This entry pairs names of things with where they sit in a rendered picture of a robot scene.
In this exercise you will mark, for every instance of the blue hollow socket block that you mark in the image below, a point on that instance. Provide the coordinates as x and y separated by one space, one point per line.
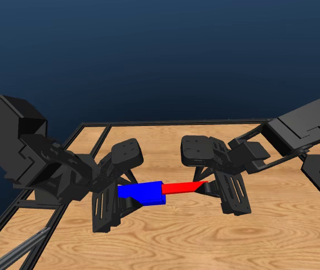
146 191

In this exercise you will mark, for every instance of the thin red peg bar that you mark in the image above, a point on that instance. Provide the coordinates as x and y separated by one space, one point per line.
179 188

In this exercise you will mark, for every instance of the grey aluminium strut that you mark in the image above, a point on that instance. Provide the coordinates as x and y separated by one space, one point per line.
16 249

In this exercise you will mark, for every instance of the black table frame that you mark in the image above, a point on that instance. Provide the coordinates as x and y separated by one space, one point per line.
177 121

